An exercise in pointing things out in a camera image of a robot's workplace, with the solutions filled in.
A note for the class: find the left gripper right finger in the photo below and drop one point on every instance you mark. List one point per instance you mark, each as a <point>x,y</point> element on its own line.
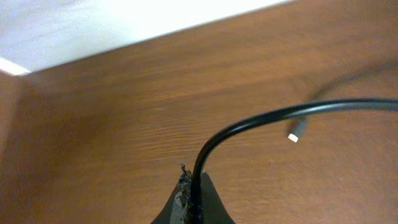
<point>213,209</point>

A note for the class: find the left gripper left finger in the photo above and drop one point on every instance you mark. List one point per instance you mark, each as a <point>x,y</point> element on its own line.
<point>177,208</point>

